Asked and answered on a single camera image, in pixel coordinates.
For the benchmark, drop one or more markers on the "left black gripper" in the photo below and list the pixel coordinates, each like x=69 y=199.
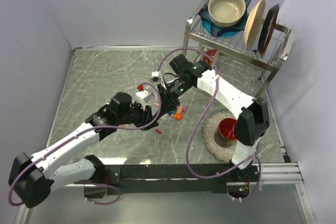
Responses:
x=146 y=115

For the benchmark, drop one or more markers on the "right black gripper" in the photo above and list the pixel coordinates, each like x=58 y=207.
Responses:
x=171 y=103

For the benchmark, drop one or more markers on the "orange highlighter cap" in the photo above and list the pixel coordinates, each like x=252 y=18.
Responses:
x=177 y=116

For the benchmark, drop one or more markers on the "steel dish rack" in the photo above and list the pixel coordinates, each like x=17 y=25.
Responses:
x=234 y=48

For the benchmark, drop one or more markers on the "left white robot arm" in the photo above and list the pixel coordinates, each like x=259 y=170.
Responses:
x=33 y=178

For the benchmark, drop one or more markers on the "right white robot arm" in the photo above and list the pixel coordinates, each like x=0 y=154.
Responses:
x=251 y=114

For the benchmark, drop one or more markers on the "black base bar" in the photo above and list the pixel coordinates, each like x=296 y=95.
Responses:
x=168 y=178

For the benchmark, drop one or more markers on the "red black mug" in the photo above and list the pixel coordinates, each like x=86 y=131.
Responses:
x=224 y=135

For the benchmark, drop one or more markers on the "small red bowl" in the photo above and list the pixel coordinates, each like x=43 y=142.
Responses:
x=213 y=53

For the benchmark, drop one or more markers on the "speckled grey plate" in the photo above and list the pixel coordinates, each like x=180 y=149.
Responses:
x=216 y=145

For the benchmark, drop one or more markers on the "teal star shaped plate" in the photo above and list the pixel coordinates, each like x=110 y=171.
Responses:
x=222 y=32

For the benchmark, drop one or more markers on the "beige ceramic bowl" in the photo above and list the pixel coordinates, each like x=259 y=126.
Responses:
x=226 y=13

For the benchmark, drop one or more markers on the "beige plate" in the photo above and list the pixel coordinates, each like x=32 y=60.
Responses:
x=253 y=24

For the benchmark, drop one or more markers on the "black plate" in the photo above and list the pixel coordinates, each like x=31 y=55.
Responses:
x=267 y=29

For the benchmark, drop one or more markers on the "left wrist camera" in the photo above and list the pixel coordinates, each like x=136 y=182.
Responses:
x=143 y=96

